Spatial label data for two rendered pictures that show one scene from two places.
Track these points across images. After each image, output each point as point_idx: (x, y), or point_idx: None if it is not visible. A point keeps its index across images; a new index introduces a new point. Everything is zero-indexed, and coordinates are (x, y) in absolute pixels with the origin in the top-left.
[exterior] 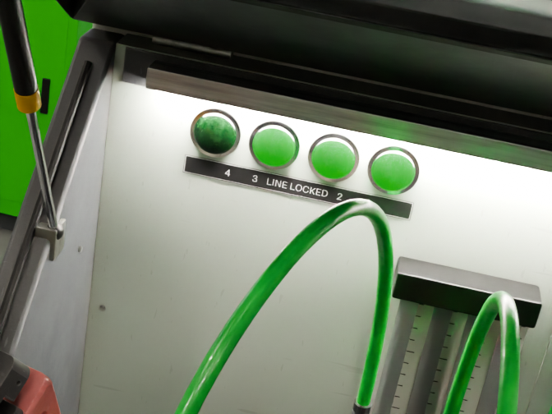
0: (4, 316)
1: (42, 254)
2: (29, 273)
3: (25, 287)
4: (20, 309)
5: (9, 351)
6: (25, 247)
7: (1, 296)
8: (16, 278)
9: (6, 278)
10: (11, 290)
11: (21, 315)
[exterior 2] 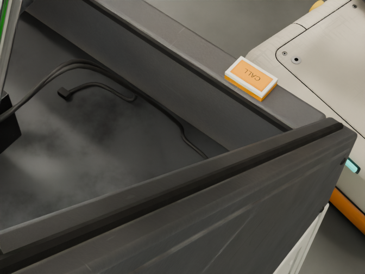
0: (123, 206)
1: (11, 229)
2: (50, 225)
3: (69, 218)
4: (92, 206)
5: (130, 188)
6: (42, 242)
7: (115, 235)
8: (81, 223)
9: (95, 244)
10: (99, 218)
11: (93, 200)
